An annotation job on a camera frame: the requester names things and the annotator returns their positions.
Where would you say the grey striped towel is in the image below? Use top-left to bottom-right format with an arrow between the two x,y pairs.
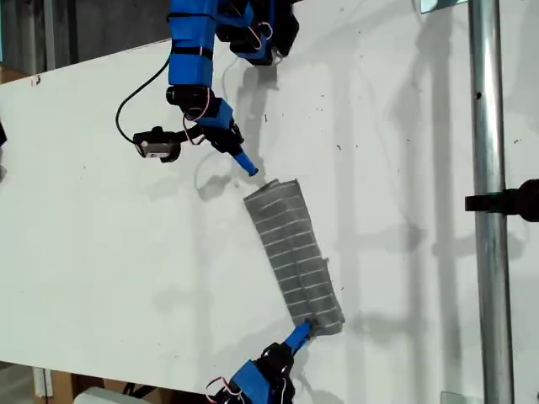
243,178 -> 347,337

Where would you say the white plastic container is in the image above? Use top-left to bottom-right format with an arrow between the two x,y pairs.
74,385 -> 148,404

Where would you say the brown cardboard box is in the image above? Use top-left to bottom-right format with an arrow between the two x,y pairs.
0,65 -> 30,85
50,369 -> 178,404

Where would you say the white table leg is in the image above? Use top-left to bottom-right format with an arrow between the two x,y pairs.
33,365 -> 54,399

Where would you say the short black camera stalk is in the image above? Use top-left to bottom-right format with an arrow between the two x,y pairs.
172,128 -> 211,146

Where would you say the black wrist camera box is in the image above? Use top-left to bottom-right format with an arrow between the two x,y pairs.
132,125 -> 182,164

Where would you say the black camera cable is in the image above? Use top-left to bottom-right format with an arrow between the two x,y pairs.
115,54 -> 172,144

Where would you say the steel post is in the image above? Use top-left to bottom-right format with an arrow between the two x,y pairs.
467,0 -> 515,404

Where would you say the black post clamp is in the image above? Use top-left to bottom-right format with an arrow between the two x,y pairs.
464,178 -> 539,223

